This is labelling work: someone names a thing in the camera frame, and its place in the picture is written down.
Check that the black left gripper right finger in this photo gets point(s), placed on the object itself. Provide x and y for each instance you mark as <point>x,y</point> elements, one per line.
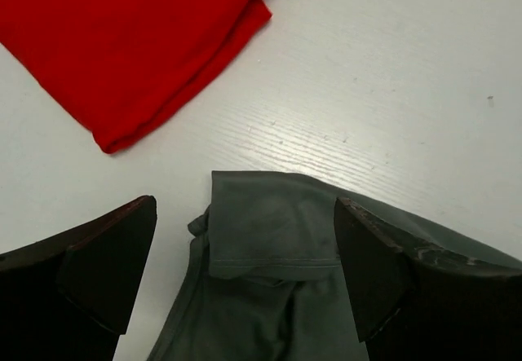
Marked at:
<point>420,291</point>

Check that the dark green t-shirt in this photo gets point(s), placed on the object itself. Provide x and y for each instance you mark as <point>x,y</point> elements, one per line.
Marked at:
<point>265,279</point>

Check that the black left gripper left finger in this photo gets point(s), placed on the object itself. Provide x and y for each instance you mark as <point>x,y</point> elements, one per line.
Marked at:
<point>71,296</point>

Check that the folded red t-shirt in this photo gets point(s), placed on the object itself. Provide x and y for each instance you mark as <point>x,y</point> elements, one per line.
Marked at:
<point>122,68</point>

